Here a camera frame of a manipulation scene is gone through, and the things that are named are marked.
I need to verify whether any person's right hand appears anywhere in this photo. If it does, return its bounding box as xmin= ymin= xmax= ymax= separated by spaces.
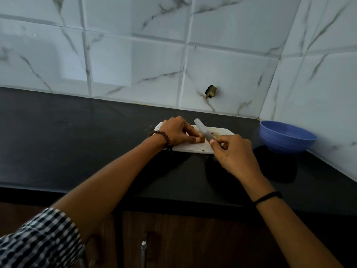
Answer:
xmin=209 ymin=134 xmax=276 ymax=203

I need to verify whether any person's left hand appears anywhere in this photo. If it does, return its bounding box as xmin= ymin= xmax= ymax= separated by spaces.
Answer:
xmin=158 ymin=116 xmax=202 ymax=147

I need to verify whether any white cutting board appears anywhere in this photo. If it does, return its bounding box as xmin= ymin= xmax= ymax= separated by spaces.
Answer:
xmin=154 ymin=122 xmax=235 ymax=155

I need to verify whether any steel kitchen knife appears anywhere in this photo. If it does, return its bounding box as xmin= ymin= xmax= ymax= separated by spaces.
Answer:
xmin=194 ymin=118 xmax=217 ymax=143

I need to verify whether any blue plastic bowl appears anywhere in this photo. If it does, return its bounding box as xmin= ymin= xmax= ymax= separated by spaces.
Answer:
xmin=259 ymin=121 xmax=318 ymax=154

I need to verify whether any person's right forearm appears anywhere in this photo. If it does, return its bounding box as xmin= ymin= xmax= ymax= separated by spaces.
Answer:
xmin=255 ymin=197 xmax=344 ymax=268

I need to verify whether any person's left forearm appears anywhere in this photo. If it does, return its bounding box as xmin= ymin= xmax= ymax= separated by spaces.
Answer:
xmin=51 ymin=135 xmax=168 ymax=243

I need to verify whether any black wristband with charm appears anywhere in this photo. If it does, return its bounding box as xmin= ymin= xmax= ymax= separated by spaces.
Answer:
xmin=253 ymin=191 xmax=283 ymax=207

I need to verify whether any black white checkered shirt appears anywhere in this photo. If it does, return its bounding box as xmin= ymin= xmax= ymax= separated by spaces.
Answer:
xmin=0 ymin=208 xmax=85 ymax=268

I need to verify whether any brown bead bracelet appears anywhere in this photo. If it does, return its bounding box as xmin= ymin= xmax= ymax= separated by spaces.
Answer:
xmin=148 ymin=130 xmax=174 ymax=150

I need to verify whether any metal cabinet handle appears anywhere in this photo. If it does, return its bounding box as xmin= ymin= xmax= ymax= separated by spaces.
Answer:
xmin=140 ymin=240 xmax=148 ymax=268

